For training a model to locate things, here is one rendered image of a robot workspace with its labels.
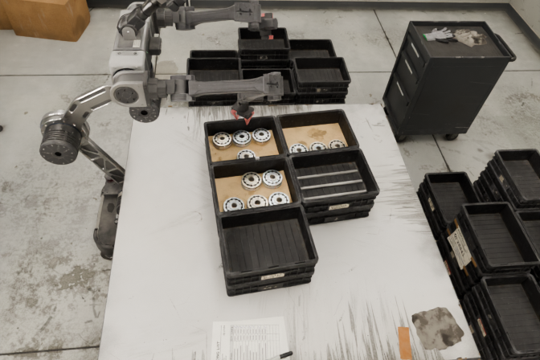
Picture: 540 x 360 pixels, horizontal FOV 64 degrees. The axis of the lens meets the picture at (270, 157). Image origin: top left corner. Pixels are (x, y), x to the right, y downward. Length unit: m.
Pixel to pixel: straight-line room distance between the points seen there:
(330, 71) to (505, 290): 1.92
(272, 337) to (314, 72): 2.12
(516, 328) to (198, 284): 1.68
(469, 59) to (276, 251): 2.00
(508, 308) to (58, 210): 2.86
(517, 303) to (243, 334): 1.56
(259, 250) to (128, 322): 0.64
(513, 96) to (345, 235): 2.92
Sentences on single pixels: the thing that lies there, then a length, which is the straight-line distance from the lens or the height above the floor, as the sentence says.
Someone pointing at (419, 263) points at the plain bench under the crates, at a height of 0.70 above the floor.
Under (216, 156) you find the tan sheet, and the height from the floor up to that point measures 0.83.
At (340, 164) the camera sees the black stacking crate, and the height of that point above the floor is 0.83.
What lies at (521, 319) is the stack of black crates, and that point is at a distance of 2.79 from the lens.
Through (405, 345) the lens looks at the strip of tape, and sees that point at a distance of 2.10.
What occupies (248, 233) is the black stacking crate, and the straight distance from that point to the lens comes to 2.04.
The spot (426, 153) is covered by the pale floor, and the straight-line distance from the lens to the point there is 3.78.
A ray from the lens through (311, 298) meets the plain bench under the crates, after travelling 2.07.
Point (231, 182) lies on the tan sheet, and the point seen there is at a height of 0.83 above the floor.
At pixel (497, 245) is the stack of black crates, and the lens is 2.82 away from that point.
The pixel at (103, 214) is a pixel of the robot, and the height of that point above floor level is 0.24.
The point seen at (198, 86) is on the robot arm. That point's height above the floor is 1.48.
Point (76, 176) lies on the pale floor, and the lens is 3.47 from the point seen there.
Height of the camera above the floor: 2.59
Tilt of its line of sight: 49 degrees down
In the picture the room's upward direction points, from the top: 6 degrees clockwise
